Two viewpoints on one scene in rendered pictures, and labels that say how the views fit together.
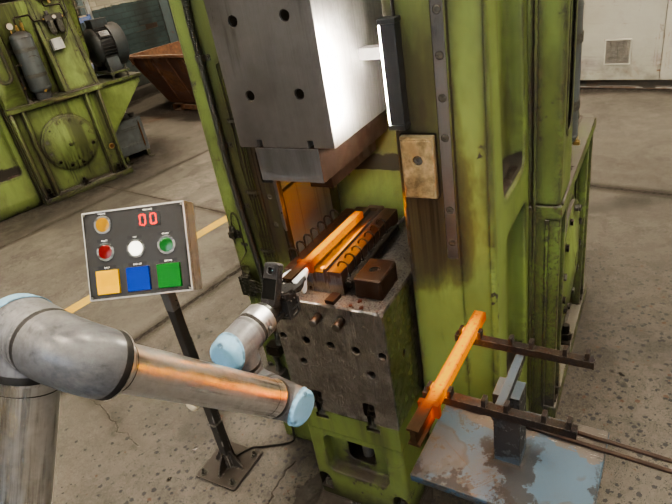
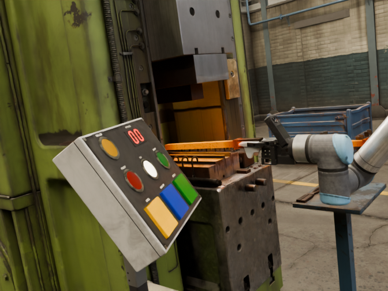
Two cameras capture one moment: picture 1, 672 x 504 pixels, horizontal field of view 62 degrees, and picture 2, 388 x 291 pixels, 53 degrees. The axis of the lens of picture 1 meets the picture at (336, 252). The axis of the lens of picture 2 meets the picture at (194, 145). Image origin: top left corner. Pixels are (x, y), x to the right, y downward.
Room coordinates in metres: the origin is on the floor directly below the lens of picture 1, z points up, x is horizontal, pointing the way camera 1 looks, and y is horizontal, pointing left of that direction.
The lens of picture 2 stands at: (1.38, 1.48, 1.27)
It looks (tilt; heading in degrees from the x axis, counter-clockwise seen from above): 9 degrees down; 276
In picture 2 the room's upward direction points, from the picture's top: 8 degrees counter-clockwise
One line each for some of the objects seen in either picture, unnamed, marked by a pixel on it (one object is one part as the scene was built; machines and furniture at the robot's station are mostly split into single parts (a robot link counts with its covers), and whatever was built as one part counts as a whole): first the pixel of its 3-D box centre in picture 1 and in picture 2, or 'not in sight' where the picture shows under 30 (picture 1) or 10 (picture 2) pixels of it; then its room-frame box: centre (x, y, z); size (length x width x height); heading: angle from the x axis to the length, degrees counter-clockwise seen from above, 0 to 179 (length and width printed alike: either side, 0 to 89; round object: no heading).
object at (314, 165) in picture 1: (326, 138); (168, 74); (1.60, -0.03, 1.32); 0.42 x 0.20 x 0.10; 147
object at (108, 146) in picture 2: (102, 224); (109, 148); (1.64, 0.70, 1.16); 0.05 x 0.03 x 0.04; 57
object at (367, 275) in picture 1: (376, 278); (237, 157); (1.38, -0.10, 0.95); 0.12 x 0.08 x 0.06; 147
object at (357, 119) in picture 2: not in sight; (319, 133); (0.22, -3.99, 0.36); 1.20 x 0.80 x 0.72; 143
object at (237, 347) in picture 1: (238, 344); (329, 149); (1.09, 0.27, 1.01); 0.12 x 0.09 x 0.10; 147
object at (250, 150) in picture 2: not in sight; (249, 149); (1.33, 0.14, 1.02); 0.09 x 0.03 x 0.06; 150
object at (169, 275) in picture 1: (169, 275); (183, 189); (1.52, 0.52, 1.01); 0.07 x 0.05 x 0.07; 82
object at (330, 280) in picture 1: (344, 244); (181, 165); (1.60, -0.03, 0.96); 0.42 x 0.20 x 0.09; 147
